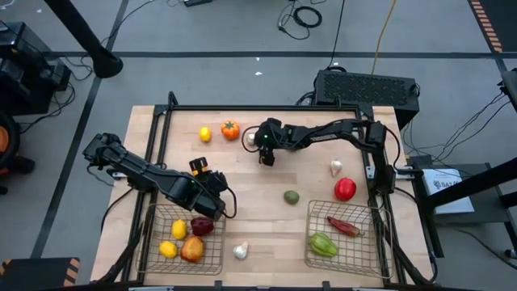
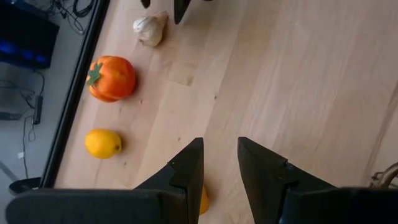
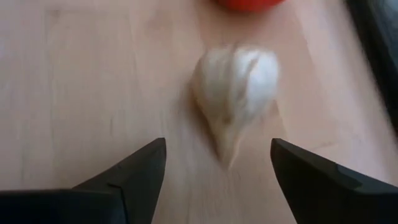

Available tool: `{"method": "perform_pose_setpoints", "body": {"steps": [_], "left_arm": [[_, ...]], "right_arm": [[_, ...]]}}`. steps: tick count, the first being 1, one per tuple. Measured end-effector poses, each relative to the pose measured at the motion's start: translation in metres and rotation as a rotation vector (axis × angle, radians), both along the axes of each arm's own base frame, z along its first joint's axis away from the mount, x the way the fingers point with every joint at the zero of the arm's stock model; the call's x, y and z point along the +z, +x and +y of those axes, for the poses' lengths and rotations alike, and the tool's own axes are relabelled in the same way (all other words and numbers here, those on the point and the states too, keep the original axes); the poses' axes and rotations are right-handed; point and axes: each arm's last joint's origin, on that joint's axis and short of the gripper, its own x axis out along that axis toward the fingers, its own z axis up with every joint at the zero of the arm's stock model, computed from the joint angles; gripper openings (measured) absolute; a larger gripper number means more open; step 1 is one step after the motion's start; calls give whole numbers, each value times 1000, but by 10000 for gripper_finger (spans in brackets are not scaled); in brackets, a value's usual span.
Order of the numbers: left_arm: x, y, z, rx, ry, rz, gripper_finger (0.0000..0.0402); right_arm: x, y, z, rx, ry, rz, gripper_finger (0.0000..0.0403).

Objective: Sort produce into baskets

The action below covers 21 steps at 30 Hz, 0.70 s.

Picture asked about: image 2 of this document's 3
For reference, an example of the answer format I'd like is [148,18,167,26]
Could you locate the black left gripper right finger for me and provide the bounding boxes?
[237,136,398,224]

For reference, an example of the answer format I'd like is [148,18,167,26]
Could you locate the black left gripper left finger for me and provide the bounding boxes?
[5,136,205,224]

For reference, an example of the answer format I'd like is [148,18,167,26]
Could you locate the white garlic bulb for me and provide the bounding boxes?
[132,11,170,48]

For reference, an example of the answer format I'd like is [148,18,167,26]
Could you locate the small yellow lemon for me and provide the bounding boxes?
[84,128,123,160]

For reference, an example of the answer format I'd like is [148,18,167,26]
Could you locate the orange citrus fruit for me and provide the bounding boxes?
[198,185,210,216]

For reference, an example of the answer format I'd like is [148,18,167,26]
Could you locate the orange tomato green stem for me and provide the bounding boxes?
[86,55,137,103]

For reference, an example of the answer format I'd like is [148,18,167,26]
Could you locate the black computer blue lights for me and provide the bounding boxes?
[0,0,60,70]

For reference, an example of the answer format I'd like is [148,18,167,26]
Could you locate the black power strip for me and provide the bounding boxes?
[32,95,44,126]

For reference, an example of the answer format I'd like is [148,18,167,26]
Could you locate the coiled black cable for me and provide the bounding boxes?
[71,0,96,19]

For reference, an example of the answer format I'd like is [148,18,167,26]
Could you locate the black corner bracket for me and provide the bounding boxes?
[8,176,42,196]

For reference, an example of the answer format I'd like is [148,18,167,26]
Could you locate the black table frame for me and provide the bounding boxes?
[40,0,111,189]

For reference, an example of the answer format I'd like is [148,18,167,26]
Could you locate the bronze wire basket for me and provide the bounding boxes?
[368,161,398,189]

